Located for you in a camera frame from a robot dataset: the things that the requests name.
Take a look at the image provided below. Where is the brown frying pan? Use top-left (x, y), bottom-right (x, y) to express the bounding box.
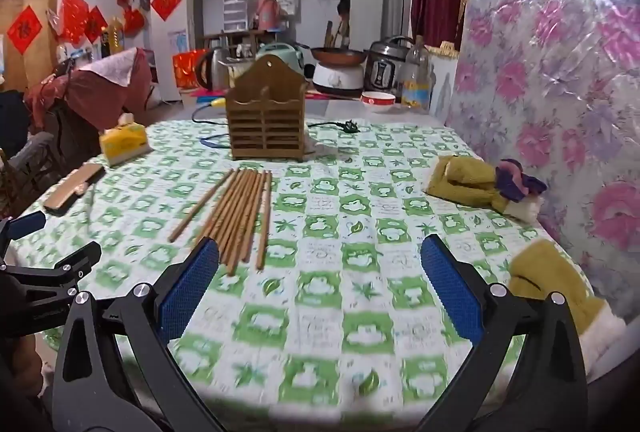
top-left (311, 47), bottom-right (368, 66)

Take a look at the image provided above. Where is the plastic oil bottle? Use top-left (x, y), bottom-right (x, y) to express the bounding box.
top-left (401, 36), bottom-right (432, 113)

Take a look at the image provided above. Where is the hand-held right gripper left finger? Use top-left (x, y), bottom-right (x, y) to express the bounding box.
top-left (51, 236), bottom-right (226, 432)

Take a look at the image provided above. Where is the red foil decoration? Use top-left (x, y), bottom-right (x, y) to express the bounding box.
top-left (60, 0), bottom-right (91, 44)

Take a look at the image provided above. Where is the black power cable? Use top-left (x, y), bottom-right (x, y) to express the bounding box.
top-left (192, 107), bottom-right (373, 134)

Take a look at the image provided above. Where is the brown wooden chopstick holder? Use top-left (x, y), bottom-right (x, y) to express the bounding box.
top-left (225, 55), bottom-right (309, 161)

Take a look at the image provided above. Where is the wooden board piece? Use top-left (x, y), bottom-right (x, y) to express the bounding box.
top-left (44, 163), bottom-right (105, 215)

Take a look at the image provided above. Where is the electric kettle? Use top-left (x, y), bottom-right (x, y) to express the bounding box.
top-left (195, 47), bottom-right (231, 92)

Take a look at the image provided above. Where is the chair with red cloth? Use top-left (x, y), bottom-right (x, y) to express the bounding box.
top-left (25, 47), bottom-right (156, 133)

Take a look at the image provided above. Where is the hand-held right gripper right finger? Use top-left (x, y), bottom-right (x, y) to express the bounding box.
top-left (412, 233), bottom-right (588, 432)

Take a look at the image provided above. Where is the red gift bag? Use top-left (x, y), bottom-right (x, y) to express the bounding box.
top-left (172, 51), bottom-right (211, 89)

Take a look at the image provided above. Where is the pink plastic tray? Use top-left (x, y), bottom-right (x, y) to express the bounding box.
top-left (180, 87), bottom-right (228, 108)

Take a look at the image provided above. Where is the pink thermos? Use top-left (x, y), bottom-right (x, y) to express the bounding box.
top-left (256, 0), bottom-right (281, 30)

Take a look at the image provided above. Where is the silver pressure cooker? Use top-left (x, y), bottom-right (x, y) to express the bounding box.
top-left (364, 36), bottom-right (416, 93)

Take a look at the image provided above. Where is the mint green appliance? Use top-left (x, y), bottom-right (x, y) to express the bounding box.
top-left (256, 42), bottom-right (305, 73)

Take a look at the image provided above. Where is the row of wooden chopsticks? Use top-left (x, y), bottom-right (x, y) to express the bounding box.
top-left (168, 168), bottom-right (273, 277)

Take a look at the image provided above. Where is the green checkered tablecloth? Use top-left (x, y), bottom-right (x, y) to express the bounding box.
top-left (10, 117), bottom-right (596, 413)

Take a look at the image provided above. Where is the yellow plush cloth purple bow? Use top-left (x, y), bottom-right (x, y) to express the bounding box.
top-left (422, 155), bottom-right (548, 221)

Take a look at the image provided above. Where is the floral plastic-wrapped mattress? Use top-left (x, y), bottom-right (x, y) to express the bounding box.
top-left (445, 0), bottom-right (640, 328)

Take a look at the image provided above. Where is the white refrigerator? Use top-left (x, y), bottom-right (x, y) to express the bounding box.
top-left (151, 0), bottom-right (205, 103)

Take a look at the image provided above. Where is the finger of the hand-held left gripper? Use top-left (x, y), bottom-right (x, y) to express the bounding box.
top-left (0, 242), bottom-right (103, 309)
top-left (0, 211), bottom-right (47, 259)

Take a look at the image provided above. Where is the red diamond paper on door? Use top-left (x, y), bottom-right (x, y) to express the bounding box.
top-left (6, 6), bottom-right (43, 56)

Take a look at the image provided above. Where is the yellow tissue pack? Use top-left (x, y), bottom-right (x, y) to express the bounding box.
top-left (99, 113), bottom-right (149, 166)

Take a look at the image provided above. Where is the plastic drawer unit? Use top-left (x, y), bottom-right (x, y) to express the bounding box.
top-left (222, 0), bottom-right (251, 33)

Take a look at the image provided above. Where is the small red diamond paper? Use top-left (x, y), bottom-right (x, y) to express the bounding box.
top-left (84, 6), bottom-right (109, 44)

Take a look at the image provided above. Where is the yellow cooking oil jug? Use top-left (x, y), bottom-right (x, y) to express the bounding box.
top-left (107, 16), bottom-right (125, 56)

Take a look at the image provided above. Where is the red diamond paper on refrigerator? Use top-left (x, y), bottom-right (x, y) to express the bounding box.
top-left (150, 0), bottom-right (183, 22)

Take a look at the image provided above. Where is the red and white bowl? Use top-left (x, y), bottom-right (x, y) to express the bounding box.
top-left (361, 91), bottom-right (397, 113)

